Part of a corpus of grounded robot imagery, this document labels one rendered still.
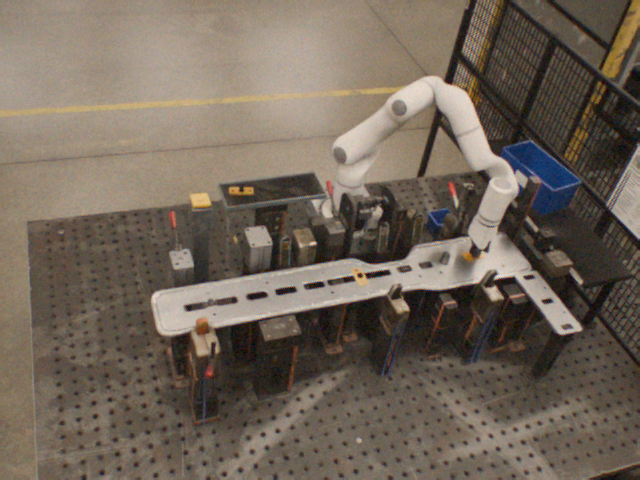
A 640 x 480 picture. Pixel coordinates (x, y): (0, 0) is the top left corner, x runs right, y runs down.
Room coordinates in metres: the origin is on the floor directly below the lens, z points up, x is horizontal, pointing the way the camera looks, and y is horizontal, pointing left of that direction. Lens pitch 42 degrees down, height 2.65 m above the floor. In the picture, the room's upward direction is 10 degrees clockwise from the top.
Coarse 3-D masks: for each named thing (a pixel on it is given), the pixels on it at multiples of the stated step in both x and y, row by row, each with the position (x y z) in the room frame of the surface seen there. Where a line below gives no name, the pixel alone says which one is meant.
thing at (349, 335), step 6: (348, 276) 1.69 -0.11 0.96; (348, 306) 1.66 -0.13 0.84; (354, 306) 1.64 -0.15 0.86; (348, 312) 1.65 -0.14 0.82; (354, 312) 1.65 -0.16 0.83; (348, 318) 1.64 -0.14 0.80; (354, 318) 1.65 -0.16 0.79; (348, 324) 1.64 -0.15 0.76; (354, 324) 1.65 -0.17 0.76; (342, 330) 1.65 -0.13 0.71; (348, 330) 1.65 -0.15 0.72; (348, 336) 1.63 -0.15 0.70; (354, 336) 1.64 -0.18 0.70
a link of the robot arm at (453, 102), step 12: (432, 84) 2.12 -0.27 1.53; (444, 84) 2.06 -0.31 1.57; (444, 96) 2.00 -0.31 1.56; (456, 96) 1.99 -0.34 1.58; (468, 96) 2.01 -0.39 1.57; (444, 108) 1.98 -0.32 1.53; (456, 108) 1.96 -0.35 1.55; (468, 108) 1.97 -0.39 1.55; (456, 120) 1.95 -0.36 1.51; (468, 120) 1.95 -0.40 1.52; (456, 132) 1.95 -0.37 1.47
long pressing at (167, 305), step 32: (416, 256) 1.82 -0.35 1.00; (512, 256) 1.91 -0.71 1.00; (192, 288) 1.47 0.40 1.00; (224, 288) 1.49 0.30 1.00; (256, 288) 1.52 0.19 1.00; (320, 288) 1.57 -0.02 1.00; (352, 288) 1.60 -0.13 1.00; (384, 288) 1.62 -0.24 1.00; (416, 288) 1.66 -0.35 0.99; (448, 288) 1.69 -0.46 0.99; (160, 320) 1.31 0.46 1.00; (192, 320) 1.34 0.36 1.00; (224, 320) 1.36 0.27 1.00
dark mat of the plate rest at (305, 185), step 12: (264, 180) 1.90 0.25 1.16; (276, 180) 1.91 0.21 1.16; (288, 180) 1.92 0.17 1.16; (300, 180) 1.93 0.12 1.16; (312, 180) 1.95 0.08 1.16; (228, 192) 1.79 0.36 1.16; (264, 192) 1.83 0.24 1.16; (276, 192) 1.84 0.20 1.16; (288, 192) 1.85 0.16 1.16; (300, 192) 1.87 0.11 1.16; (312, 192) 1.88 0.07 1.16; (228, 204) 1.73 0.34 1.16; (240, 204) 1.74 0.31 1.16
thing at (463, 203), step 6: (462, 186) 2.01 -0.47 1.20; (468, 186) 2.02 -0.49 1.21; (462, 192) 2.00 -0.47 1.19; (468, 192) 1.99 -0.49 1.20; (474, 192) 1.99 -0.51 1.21; (462, 198) 1.99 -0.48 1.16; (468, 198) 2.01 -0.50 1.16; (462, 204) 2.00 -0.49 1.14; (468, 204) 2.00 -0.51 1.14; (456, 210) 2.00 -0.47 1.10; (462, 210) 2.00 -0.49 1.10; (456, 216) 1.99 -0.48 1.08; (462, 216) 2.01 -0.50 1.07; (462, 222) 2.00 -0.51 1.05
